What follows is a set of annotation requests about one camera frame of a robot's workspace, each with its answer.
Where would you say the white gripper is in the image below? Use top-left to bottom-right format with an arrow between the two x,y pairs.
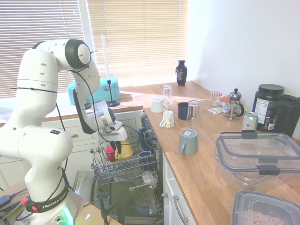
100,120 -> 128,155

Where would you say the grey wire dishwasher rack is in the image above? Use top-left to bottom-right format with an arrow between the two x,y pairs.
90,127 -> 162,182

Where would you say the grey lidded food container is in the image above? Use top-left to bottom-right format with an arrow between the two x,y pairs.
231,189 -> 300,225

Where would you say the clear drinking glass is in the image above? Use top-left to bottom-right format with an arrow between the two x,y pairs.
162,84 -> 173,105

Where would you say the navy mug white inside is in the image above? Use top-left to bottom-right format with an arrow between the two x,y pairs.
137,150 -> 153,172

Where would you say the teal metal bread box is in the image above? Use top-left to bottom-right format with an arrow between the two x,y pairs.
67,76 -> 121,105

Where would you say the clear ribbed glass tumbler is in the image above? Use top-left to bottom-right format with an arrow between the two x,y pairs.
187,100 -> 202,122

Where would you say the white patterned mug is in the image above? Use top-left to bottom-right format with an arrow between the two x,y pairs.
159,110 -> 175,128

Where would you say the silver drawer handle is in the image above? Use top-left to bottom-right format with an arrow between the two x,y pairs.
172,194 -> 189,225

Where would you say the white bowl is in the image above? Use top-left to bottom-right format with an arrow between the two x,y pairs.
142,170 -> 159,186

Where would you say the white ceramic mug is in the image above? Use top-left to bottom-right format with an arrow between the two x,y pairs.
150,97 -> 168,113

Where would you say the tall white candle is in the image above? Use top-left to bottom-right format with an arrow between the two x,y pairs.
100,33 -> 110,81

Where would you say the white drink can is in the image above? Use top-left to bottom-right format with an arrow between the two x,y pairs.
242,112 -> 259,132

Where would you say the built-in dishwasher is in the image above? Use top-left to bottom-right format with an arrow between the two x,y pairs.
72,112 -> 165,225

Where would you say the glass French press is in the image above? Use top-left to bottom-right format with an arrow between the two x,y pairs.
224,88 -> 245,120

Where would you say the cream window blind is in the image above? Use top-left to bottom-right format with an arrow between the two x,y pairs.
0,0 -> 85,99
87,0 -> 189,82

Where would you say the black mug white logo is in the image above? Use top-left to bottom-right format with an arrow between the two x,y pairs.
177,102 -> 189,120

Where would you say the grey ceramic mug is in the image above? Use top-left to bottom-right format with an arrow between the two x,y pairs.
179,129 -> 198,156

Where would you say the dark blue plate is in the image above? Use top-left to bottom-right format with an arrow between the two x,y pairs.
137,127 -> 155,152

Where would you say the black supplement tub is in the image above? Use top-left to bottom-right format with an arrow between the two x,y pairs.
252,84 -> 285,132

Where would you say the clear plastic lidded container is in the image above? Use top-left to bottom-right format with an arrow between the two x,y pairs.
213,131 -> 300,187

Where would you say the grey lower dishwasher rack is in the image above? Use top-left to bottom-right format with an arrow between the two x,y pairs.
128,173 -> 164,218

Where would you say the small jar red checked lid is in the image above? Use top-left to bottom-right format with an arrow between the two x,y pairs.
210,91 -> 223,107

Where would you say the black camera tripod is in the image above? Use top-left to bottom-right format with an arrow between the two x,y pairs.
83,182 -> 126,223

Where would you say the yellow ceramic mug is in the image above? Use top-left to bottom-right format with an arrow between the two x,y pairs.
117,138 -> 135,159

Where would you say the pink cup in rack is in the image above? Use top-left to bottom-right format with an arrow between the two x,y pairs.
105,146 -> 117,163

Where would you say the white cabinet with drawer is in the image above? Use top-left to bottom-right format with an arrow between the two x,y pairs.
161,152 -> 197,225

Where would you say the dark blue floral vase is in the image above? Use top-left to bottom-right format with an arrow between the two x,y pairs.
175,60 -> 188,87

